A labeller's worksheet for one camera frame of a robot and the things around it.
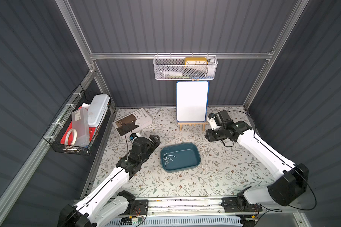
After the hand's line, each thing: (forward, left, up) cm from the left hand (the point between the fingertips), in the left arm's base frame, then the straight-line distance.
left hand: (156, 141), depth 79 cm
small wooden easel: (+23, -25, -13) cm, 37 cm away
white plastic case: (+11, +31, +15) cm, 36 cm away
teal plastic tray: (-2, -14, -18) cm, 22 cm away
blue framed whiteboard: (+28, -23, +5) cm, 36 cm away
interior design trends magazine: (+25, +23, -14) cm, 36 cm away
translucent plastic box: (+2, +36, +15) cm, 39 cm away
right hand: (+4, -32, +1) cm, 32 cm away
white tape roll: (-7, +34, +16) cm, 38 cm away
